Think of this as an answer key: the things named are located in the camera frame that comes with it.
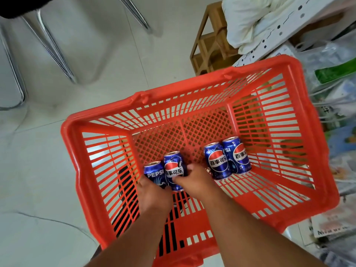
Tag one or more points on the person's right hand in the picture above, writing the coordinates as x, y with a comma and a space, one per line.
199, 183

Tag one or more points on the person's left hand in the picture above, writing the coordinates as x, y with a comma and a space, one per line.
154, 200

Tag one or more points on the person's left fingers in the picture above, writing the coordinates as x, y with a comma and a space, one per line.
144, 181

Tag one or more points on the person's right thumb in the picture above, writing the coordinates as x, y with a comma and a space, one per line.
179, 180

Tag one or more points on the blue soda can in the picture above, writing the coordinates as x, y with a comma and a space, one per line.
239, 155
218, 161
173, 162
154, 171

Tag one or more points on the person's left forearm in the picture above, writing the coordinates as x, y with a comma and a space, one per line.
133, 241

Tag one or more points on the person's right forearm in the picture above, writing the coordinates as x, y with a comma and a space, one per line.
250, 233

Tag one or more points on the orange plastic shopping basket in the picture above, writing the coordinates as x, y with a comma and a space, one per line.
194, 122

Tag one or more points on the wooden rack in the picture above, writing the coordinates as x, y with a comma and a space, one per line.
208, 47

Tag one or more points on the printed booklet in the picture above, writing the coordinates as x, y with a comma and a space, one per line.
333, 219

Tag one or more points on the colourful printed plastic bag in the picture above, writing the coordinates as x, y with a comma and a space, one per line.
342, 141

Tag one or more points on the chrome chair leg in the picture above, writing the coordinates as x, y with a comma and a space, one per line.
136, 13

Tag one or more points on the black chair with chrome legs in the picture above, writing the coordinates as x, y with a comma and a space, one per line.
47, 44

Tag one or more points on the white cloth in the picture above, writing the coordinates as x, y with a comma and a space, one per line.
247, 19

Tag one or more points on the white perforated board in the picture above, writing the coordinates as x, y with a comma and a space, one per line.
281, 30

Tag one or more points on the clear plastic bag green label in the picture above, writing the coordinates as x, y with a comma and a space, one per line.
331, 69

